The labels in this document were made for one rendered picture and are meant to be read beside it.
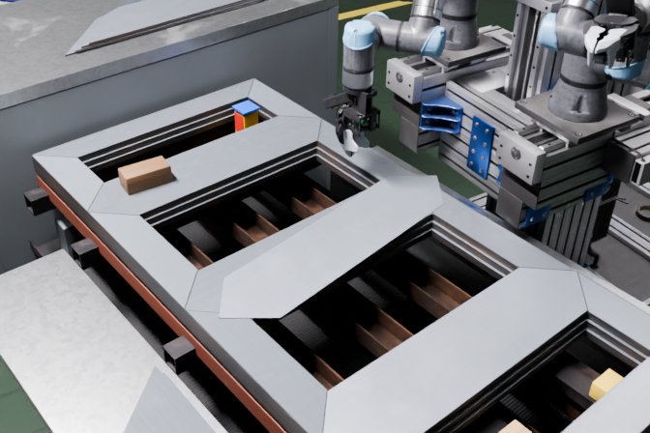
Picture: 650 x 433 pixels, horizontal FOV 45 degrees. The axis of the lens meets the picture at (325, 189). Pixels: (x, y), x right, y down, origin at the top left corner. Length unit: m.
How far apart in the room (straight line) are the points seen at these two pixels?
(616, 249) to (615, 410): 1.55
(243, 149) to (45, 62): 0.60
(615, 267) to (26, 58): 2.06
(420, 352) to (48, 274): 0.93
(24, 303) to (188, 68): 0.89
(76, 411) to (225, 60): 1.24
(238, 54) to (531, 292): 1.24
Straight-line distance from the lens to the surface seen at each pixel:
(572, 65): 2.04
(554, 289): 1.79
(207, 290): 1.73
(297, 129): 2.27
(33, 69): 2.32
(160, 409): 1.62
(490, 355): 1.62
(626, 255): 3.07
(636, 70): 1.75
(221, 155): 2.16
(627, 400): 1.61
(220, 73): 2.52
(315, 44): 2.73
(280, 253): 1.81
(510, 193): 2.17
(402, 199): 1.99
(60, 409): 1.72
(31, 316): 1.93
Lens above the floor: 2.01
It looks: 34 degrees down
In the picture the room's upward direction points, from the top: 1 degrees clockwise
